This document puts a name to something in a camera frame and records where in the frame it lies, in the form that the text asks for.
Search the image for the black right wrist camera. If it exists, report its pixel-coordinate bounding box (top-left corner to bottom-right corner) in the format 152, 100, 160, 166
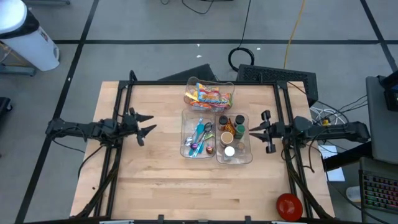
292, 116, 312, 133

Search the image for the black device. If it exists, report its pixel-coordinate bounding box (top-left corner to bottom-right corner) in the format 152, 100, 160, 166
377, 70, 398, 112

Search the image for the white-lid spice jar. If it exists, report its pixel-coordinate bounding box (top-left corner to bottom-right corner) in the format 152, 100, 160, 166
223, 146, 236, 161

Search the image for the grey metal stand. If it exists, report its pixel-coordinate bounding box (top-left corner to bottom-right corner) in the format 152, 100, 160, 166
0, 42, 37, 77

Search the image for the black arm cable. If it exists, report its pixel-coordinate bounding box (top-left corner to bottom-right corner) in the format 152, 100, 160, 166
77, 144, 105, 179
281, 136, 317, 174

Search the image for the orange-brown seasoning packet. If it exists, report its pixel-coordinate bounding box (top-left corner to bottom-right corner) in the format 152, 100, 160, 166
225, 118, 236, 137

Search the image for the red round bowl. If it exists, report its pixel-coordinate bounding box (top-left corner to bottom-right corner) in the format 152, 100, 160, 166
276, 193, 304, 222

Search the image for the large clear plastic bin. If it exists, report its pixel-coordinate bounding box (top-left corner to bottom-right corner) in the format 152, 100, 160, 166
183, 76, 235, 113

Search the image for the yellow-red noodle packet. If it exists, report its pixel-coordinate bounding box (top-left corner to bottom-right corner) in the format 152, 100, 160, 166
185, 89, 200, 103

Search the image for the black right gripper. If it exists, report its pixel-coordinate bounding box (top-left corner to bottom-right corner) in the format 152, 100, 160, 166
248, 110, 286, 154

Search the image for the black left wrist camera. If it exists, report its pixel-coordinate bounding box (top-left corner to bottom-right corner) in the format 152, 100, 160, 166
102, 118, 118, 133

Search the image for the yellow-green noodle packet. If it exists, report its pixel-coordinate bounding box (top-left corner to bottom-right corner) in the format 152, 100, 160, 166
214, 92, 234, 110

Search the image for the black coiled cable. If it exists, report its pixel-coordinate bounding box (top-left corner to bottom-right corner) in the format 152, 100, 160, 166
228, 0, 256, 72

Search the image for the silver-red noodle packet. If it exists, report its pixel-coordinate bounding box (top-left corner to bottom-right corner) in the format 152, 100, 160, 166
211, 100, 233, 111

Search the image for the small clear plastic bin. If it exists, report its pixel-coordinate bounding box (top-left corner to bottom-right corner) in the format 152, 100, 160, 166
179, 108, 217, 159
215, 112, 254, 165

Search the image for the white paper sheet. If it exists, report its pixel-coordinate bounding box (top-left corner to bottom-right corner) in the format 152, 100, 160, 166
317, 144, 346, 182

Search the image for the purple spoon teal handle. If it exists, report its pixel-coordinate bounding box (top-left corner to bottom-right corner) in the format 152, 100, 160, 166
192, 133, 215, 158

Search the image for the orange instant noodle packet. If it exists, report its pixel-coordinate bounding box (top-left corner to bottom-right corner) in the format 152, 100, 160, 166
195, 82, 221, 103

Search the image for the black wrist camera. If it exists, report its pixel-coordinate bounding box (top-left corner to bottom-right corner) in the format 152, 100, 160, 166
102, 118, 118, 133
292, 116, 312, 133

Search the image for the black floor cable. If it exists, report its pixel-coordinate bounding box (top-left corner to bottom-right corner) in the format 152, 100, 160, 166
160, 0, 237, 16

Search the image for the grey desk top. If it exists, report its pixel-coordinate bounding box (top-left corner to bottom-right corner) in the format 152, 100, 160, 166
365, 75, 398, 165

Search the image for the teal toothbrush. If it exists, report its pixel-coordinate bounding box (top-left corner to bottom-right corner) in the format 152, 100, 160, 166
188, 123, 205, 157

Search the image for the green-lid spice jar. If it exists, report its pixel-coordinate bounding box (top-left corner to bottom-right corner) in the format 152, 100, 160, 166
234, 124, 246, 140

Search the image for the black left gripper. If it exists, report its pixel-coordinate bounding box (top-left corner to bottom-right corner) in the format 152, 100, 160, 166
121, 107, 157, 147

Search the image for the white trash can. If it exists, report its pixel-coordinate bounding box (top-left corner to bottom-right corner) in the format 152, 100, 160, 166
0, 0, 60, 72

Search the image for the black aluminium frame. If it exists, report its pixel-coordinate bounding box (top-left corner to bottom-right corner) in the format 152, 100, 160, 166
74, 70, 336, 224

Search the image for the dark grey metal spoon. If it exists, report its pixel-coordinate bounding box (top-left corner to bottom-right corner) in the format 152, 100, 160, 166
198, 121, 214, 144

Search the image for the black metal bar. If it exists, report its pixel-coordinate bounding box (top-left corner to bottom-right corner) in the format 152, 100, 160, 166
322, 141, 374, 172

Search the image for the white computer mouse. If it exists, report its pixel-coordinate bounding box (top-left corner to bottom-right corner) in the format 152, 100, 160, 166
345, 185, 361, 203

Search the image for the yellow cable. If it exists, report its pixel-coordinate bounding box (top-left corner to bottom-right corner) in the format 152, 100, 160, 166
282, 0, 308, 70

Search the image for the large tan-lid spice jar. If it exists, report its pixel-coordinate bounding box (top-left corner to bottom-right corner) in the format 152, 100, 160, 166
220, 131, 234, 149

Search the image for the iridescent purple spoon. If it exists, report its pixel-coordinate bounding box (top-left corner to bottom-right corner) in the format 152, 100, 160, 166
190, 136, 206, 151

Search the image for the laptop blue backlit keyboard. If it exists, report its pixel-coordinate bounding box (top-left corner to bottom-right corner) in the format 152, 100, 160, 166
358, 156, 398, 215

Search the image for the white cable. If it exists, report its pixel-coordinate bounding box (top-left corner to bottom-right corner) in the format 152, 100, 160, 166
310, 105, 351, 125

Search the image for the black flat panel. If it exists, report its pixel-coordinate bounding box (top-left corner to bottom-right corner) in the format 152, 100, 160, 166
157, 63, 218, 82

